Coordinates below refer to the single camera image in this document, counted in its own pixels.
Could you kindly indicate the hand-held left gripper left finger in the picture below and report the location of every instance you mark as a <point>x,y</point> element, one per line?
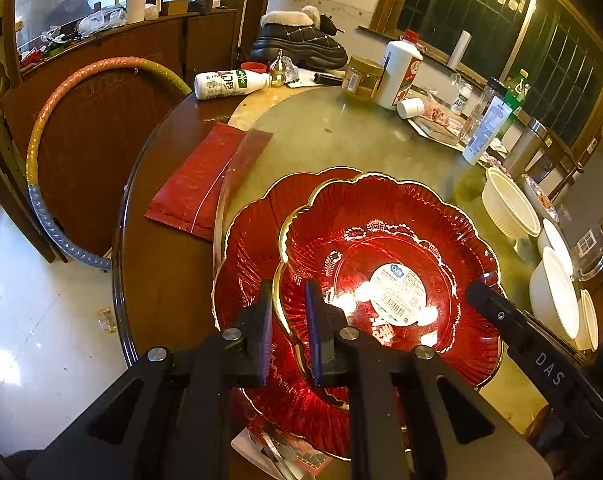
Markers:
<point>268,332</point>

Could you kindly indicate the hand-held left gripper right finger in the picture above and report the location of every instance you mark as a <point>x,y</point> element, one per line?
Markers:
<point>313,332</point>

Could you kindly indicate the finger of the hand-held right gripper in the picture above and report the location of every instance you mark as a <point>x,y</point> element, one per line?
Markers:
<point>499,316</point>

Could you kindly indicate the white foam bowl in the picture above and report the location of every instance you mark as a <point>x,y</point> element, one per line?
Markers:
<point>556,242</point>
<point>554,295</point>
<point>589,320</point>

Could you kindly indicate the large red scalloped plate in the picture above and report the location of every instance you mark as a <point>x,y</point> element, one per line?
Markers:
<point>246,260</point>

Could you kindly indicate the cream ribbed plastic bowl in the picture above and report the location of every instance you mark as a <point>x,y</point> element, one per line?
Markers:
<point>506,210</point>

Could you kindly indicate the red scalloped plate with sticker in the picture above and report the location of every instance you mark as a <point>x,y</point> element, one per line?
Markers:
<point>406,240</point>

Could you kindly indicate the clear glass mug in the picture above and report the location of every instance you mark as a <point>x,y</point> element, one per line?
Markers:
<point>589,250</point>

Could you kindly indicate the patterned plate with food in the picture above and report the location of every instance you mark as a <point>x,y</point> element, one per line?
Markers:
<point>539,195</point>

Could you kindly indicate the candy wrapper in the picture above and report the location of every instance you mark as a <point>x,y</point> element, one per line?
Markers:
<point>107,320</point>

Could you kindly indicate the steel thermos flask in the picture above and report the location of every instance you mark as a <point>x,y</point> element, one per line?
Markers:
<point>524,150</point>

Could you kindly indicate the red foil packet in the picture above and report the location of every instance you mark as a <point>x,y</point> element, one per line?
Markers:
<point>196,180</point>

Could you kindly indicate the tall bottle with white label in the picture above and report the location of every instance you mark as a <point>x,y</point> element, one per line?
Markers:
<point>484,130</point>

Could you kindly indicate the flat book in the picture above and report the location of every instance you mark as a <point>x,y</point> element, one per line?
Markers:
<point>431,134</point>

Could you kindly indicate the glass turntable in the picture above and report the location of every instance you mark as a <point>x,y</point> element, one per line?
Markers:
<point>331,135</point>

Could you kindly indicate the clear bag of meat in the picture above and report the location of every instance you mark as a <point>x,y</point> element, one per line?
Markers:
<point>441,115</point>

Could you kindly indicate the clear water bottle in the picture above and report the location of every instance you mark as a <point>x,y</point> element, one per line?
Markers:
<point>461,102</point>

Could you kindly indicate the green plastic bottle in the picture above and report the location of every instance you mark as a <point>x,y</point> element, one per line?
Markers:
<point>516,92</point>

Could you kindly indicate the small white cup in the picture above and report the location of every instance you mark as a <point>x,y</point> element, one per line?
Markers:
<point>410,108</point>

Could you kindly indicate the round folded wooden tabletop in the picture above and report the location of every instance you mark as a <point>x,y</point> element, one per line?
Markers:
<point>96,150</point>

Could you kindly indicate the white milk bottle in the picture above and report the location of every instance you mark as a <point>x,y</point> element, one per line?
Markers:
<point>226,85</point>

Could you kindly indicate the loose papers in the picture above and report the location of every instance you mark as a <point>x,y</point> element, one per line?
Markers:
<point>304,79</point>

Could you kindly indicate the amber jar with gold lid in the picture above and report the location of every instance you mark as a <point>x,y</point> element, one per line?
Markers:
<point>361,82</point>

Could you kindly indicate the small gold bottle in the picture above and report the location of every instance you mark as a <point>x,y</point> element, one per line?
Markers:
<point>279,70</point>

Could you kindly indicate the white liquor bottle red cap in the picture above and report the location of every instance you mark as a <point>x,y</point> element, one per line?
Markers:
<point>396,70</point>

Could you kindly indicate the red lid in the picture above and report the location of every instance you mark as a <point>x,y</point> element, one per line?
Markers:
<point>251,66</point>

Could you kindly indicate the white paper roll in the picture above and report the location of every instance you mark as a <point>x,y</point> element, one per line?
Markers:
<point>458,50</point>

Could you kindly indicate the black quilted fur boot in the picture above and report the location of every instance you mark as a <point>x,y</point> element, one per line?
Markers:
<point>301,40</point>
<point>331,24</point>

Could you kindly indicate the wooden sideboard cabinet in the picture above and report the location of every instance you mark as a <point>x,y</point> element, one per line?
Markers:
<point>201,40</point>

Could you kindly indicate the multicoloured hula hoop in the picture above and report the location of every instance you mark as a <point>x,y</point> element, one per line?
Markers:
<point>36,125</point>

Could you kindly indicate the cardboard box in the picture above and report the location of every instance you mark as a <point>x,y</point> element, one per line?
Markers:
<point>175,7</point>

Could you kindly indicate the white plastic bag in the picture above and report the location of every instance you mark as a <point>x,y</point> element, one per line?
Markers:
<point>101,22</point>

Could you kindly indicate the dark window with wooden frame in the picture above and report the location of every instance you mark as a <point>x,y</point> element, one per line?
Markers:
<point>456,0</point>

